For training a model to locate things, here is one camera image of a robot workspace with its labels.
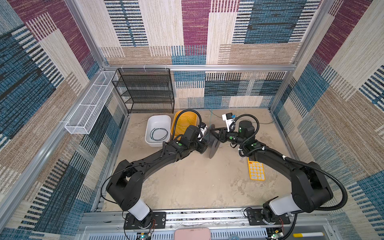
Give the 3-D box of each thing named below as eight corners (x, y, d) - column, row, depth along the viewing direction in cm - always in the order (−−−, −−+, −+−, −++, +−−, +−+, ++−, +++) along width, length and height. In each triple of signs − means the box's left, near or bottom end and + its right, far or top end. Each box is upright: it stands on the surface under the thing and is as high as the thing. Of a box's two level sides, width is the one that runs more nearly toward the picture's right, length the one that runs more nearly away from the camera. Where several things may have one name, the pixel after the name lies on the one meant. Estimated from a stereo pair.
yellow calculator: (249, 179, 88) (250, 178, 86) (247, 159, 96) (248, 157, 95) (264, 181, 87) (266, 180, 86) (261, 160, 95) (262, 159, 94)
